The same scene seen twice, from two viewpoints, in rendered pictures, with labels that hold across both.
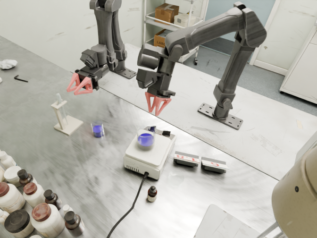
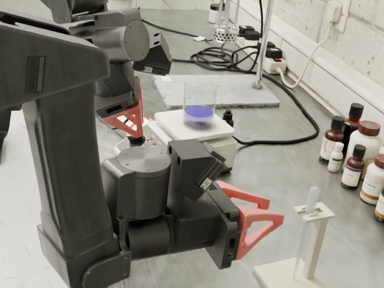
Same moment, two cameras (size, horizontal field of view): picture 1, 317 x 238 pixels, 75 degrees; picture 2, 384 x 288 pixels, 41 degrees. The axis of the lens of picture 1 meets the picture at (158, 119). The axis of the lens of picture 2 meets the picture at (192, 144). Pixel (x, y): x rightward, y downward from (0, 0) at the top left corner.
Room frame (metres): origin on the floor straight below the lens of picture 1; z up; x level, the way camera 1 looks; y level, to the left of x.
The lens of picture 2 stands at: (1.09, 0.62, 1.41)
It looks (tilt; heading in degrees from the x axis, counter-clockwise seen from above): 28 degrees down; 222
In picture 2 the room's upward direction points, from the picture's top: 6 degrees clockwise
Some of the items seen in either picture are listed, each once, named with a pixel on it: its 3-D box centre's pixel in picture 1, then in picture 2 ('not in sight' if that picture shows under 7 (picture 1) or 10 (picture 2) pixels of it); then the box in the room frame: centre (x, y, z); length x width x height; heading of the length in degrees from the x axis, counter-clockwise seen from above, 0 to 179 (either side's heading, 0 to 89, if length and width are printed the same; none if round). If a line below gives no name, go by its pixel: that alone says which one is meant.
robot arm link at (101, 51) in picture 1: (103, 57); (114, 210); (0.81, 0.26, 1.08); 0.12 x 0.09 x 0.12; 174
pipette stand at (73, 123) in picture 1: (65, 114); (298, 248); (0.56, 0.36, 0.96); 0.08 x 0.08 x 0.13; 68
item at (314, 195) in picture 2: not in sight; (313, 202); (0.56, 0.36, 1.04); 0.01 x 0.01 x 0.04; 68
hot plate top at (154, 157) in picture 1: (148, 146); (194, 123); (0.43, 0.02, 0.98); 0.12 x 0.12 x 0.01; 73
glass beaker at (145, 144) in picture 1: (145, 138); (200, 105); (0.43, 0.03, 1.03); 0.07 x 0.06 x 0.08; 162
